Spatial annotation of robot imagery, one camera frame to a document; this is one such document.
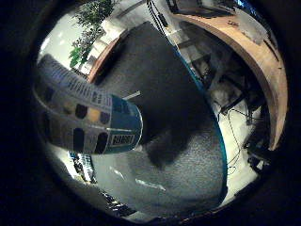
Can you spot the spray bottle with printed label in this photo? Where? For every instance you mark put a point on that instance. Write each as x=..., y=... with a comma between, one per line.
x=87, y=116

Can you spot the white tape strip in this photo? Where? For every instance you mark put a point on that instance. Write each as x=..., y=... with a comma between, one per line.
x=132, y=95

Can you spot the green potted plant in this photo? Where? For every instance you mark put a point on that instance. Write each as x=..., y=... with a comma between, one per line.
x=89, y=28

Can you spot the curved wooden desk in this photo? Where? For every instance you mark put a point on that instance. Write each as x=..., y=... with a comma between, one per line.
x=266, y=62

